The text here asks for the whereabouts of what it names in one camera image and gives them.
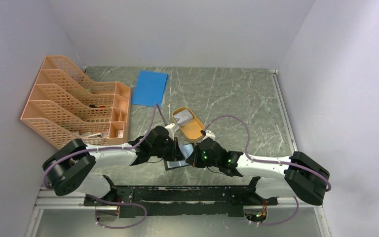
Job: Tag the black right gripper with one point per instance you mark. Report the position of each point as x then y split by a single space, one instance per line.
193 159

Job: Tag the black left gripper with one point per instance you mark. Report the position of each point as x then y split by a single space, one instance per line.
175 153

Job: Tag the black leather card holder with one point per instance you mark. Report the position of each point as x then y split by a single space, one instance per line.
183 153

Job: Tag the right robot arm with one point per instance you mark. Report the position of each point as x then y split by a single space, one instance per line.
297 175

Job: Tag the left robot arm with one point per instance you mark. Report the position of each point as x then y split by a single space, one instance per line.
72 167

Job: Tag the white VIP card stack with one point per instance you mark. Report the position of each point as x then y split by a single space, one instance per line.
183 117

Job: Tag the yellow oval tray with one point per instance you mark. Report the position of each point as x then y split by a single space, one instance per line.
191 130

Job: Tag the blue folder sheet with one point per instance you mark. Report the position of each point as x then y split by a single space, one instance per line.
149 88

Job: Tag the peach plastic file organizer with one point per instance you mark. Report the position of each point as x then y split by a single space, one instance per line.
64 101

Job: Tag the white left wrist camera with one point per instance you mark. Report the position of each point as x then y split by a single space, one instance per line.
172 127

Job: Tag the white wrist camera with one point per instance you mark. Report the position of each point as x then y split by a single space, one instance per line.
208 134
172 127

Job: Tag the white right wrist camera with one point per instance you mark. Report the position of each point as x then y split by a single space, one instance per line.
208 134

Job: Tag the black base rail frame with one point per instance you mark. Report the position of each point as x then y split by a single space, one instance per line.
189 200

